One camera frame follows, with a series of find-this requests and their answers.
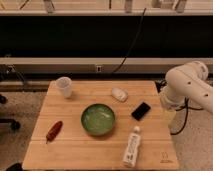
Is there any red chili pepper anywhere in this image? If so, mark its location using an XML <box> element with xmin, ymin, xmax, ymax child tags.
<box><xmin>46</xmin><ymin>121</ymin><xmax>63</xmax><ymax>142</ymax></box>

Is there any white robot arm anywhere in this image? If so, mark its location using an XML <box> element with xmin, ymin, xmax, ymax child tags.
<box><xmin>159</xmin><ymin>61</ymin><xmax>213</xmax><ymax>125</ymax></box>

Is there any black smartphone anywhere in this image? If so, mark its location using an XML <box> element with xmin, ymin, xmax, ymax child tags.
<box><xmin>131</xmin><ymin>102</ymin><xmax>151</xmax><ymax>121</ymax></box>

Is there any white plastic bottle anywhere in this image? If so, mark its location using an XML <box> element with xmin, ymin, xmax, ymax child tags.
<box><xmin>123</xmin><ymin>126</ymin><xmax>141</xmax><ymax>167</ymax></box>

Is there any white computer mouse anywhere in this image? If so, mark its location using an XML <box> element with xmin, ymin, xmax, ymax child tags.
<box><xmin>111</xmin><ymin>88</ymin><xmax>128</xmax><ymax>102</ymax></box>

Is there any green bowl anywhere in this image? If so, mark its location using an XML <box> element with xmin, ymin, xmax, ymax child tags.
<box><xmin>81</xmin><ymin>104</ymin><xmax>116</xmax><ymax>136</ymax></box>

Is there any clear plastic cup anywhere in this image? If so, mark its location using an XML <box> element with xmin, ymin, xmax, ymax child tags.
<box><xmin>56</xmin><ymin>77</ymin><xmax>72</xmax><ymax>98</ymax></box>

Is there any black office chair base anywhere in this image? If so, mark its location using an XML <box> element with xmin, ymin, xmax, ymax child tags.
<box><xmin>0</xmin><ymin>65</ymin><xmax>29</xmax><ymax>132</ymax></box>

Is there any black floor cable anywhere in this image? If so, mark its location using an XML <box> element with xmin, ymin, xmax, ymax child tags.
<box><xmin>156</xmin><ymin>79</ymin><xmax>205</xmax><ymax>136</ymax></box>

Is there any white wall outlet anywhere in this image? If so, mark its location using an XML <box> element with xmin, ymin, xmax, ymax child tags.
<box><xmin>97</xmin><ymin>66</ymin><xmax>102</xmax><ymax>73</ymax></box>

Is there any black hanging cable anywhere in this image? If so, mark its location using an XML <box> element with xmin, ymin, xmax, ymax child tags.
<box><xmin>109</xmin><ymin>7</ymin><xmax>148</xmax><ymax>75</ymax></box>

